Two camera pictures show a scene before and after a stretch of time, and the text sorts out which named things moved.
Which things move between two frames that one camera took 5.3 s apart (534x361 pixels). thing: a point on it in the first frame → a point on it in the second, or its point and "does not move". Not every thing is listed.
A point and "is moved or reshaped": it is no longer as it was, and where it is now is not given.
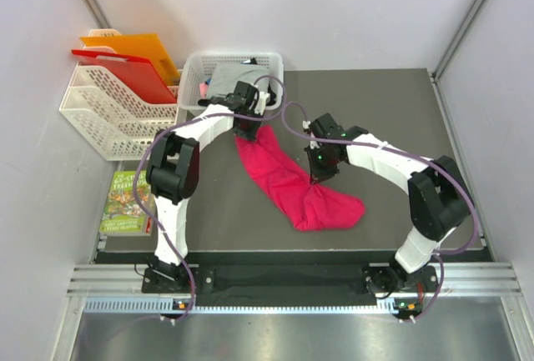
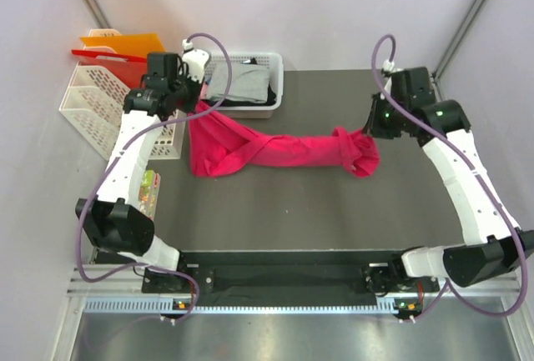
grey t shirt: x=224 y=78 does not move
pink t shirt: x=309 y=207 is moved or reshaped
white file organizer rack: x=118 y=124 does not move
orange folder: x=145 y=47 does not move
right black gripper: x=319 y=174 → x=372 y=127
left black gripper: x=248 y=135 → x=183 y=76
